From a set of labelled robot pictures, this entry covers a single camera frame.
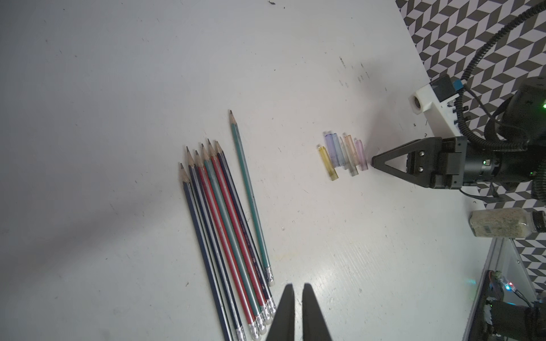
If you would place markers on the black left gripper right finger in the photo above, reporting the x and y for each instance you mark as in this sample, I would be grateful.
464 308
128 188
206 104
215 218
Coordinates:
314 325

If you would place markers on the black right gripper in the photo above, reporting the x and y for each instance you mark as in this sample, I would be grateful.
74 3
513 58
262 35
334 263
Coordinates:
432 162

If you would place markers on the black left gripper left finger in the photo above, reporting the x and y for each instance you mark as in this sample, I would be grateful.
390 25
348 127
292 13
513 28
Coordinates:
282 327

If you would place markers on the red pencil blue cap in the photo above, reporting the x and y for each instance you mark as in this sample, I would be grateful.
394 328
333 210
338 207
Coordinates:
237 241

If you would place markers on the teal pencil clear cap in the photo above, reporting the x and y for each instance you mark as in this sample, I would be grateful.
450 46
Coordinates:
241 269

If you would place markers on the pink purple pencil cap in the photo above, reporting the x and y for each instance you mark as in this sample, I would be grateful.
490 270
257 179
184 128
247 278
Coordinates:
361 155

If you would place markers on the dark blue pencil purple cap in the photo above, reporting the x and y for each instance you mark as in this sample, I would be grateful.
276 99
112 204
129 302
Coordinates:
213 282

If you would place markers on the green tinted pencil cap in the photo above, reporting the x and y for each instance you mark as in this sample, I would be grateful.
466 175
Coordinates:
351 166

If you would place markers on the yellow pencil cap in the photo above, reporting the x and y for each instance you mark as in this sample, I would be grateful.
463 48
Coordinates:
327 162

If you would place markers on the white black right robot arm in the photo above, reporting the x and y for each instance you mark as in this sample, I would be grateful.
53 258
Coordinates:
511 151

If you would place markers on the small jar black lid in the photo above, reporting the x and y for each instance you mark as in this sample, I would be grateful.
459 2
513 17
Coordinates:
507 223

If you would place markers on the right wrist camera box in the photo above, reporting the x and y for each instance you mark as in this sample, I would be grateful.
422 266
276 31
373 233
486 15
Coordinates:
436 102

